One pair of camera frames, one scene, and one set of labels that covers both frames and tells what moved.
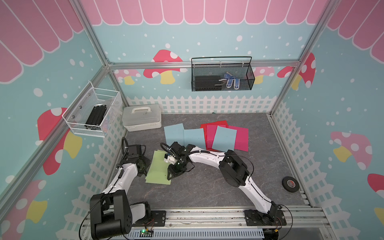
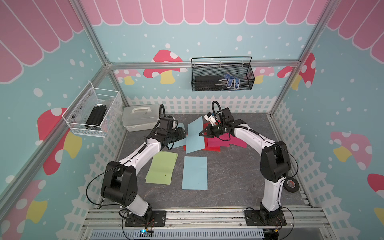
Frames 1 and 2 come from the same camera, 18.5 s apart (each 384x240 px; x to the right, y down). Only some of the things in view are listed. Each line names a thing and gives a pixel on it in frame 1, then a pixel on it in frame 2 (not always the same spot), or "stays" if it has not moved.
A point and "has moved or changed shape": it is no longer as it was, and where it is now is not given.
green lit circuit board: (143, 233) stays
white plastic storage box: (142, 117) stays
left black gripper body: (145, 162) to (176, 135)
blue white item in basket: (230, 78) stays
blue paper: (195, 137) has moved or changed shape
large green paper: (157, 172) stays
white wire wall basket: (76, 115) stays
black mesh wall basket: (222, 77) stays
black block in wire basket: (95, 117) stays
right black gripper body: (177, 168) to (215, 131)
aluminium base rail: (219, 223) stays
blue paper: (225, 139) to (195, 173)
